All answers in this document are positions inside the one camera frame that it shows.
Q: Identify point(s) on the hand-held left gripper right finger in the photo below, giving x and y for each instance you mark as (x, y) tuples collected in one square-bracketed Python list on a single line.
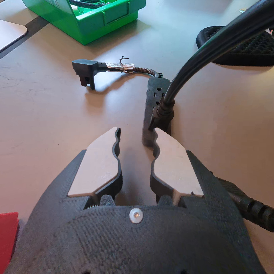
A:
[(173, 167)]

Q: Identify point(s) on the green plastic bin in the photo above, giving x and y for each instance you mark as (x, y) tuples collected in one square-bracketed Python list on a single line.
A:
[(96, 27)]

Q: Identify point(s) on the black power strip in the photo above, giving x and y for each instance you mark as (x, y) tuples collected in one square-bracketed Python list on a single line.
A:
[(152, 84)]

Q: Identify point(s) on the black angled plug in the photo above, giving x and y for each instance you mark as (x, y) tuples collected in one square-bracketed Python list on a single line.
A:
[(84, 64)]

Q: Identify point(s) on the black twist tie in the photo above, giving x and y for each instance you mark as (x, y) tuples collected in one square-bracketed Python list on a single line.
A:
[(122, 64)]

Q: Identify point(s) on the dark mesh pad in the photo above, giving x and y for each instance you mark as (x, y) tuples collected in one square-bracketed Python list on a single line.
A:
[(252, 51)]

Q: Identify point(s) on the pale rounded flat plate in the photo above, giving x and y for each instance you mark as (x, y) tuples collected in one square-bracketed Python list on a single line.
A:
[(10, 32)]

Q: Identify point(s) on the red plastic bin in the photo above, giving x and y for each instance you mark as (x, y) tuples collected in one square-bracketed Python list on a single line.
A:
[(7, 235)]

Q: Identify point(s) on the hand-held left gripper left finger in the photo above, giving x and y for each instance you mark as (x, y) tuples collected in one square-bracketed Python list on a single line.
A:
[(96, 167)]

